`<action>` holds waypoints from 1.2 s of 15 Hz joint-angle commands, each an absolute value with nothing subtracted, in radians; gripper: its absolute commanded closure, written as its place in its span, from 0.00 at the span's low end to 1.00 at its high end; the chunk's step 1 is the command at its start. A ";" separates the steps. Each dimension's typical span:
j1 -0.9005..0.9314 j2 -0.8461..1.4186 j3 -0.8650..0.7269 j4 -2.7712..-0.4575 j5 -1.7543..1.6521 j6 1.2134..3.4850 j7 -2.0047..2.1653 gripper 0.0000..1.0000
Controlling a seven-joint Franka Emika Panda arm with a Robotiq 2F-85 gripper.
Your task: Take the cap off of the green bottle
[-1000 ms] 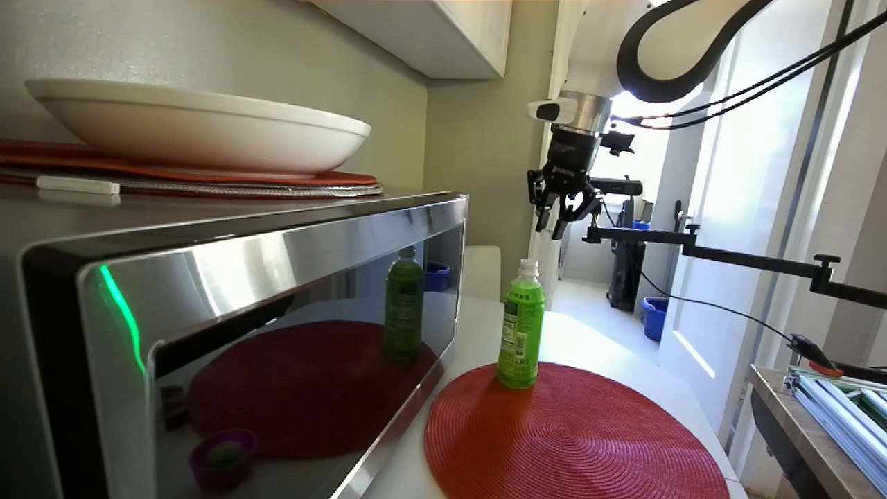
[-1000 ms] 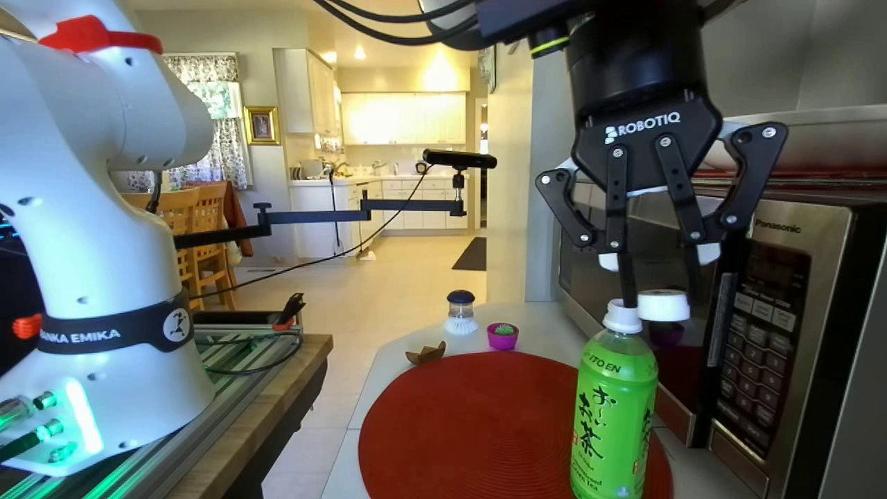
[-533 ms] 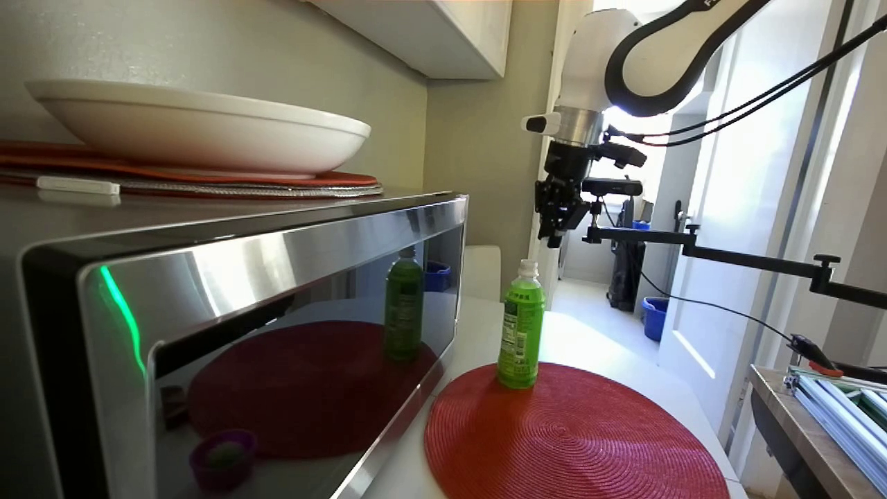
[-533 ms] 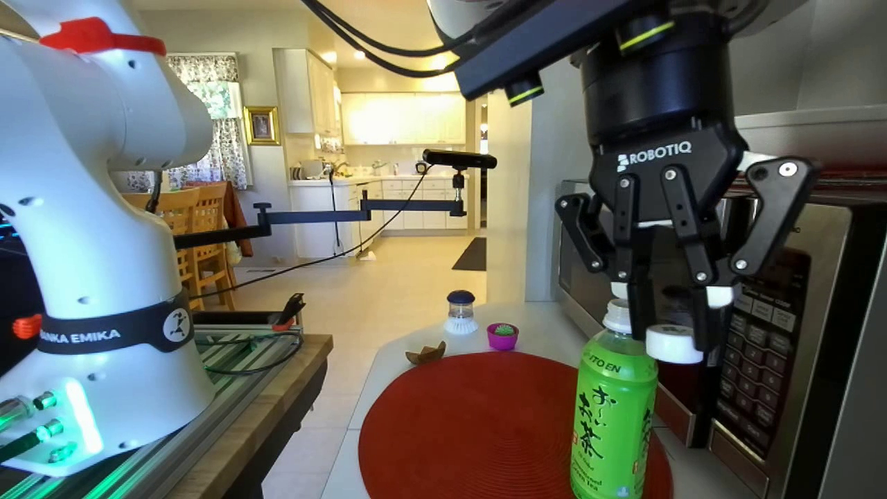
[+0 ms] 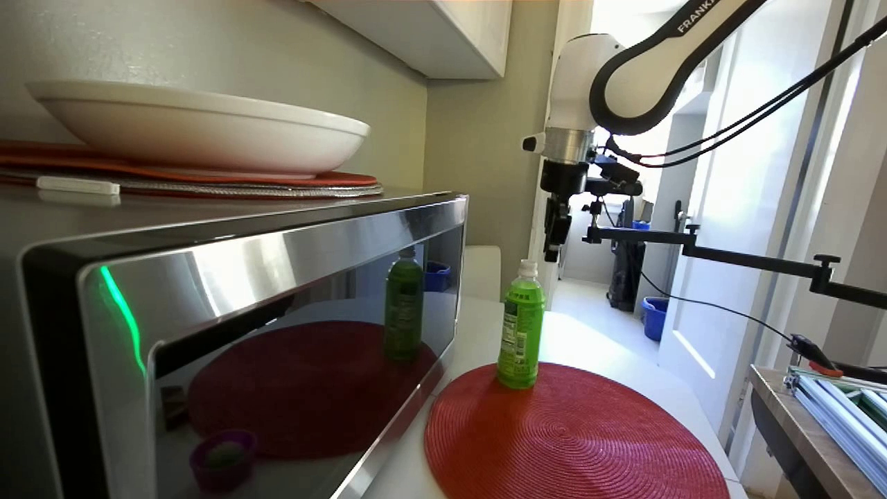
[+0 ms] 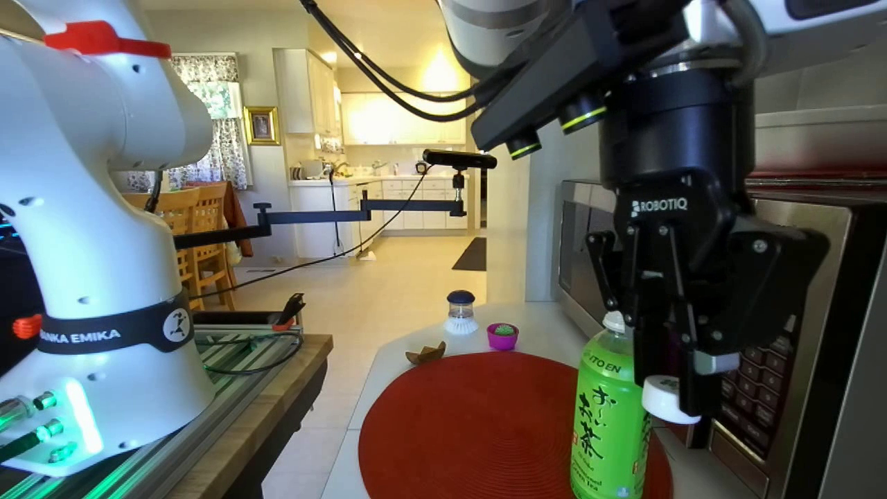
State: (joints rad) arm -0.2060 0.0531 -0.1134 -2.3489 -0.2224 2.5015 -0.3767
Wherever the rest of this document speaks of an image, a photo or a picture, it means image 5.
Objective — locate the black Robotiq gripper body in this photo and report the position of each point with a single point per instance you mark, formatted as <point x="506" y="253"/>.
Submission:
<point x="559" y="179"/>

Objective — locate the white bottle cap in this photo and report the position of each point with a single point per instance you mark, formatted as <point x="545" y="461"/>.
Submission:
<point x="528" y="267"/>

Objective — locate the green tea bottle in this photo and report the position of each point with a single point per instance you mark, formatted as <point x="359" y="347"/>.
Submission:
<point x="521" y="333"/>

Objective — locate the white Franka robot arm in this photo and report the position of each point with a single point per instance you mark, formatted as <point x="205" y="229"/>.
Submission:
<point x="647" y="84"/>

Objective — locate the dark tall container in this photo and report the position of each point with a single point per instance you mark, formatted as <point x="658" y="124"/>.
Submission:
<point x="628" y="260"/>

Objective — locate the blue bin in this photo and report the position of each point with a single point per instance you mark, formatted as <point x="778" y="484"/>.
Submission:
<point x="654" y="319"/>

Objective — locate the white overhead cabinet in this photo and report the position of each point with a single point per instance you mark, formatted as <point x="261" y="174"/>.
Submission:
<point x="434" y="31"/>

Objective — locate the red round woven placemat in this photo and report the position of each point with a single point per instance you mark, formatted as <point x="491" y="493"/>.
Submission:
<point x="572" y="444"/>

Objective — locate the black and red clamp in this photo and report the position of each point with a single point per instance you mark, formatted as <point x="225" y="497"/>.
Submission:
<point x="816" y="357"/>

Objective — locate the stainless steel microwave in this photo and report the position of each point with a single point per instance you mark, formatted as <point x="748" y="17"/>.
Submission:
<point x="230" y="350"/>

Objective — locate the white shallow bowl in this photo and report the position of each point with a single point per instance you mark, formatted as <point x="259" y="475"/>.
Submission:
<point x="202" y="125"/>

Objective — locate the black stereo camera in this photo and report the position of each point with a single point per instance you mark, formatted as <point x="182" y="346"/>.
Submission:
<point x="613" y="181"/>

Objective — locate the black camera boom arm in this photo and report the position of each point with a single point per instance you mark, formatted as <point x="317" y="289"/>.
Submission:
<point x="737" y="256"/>

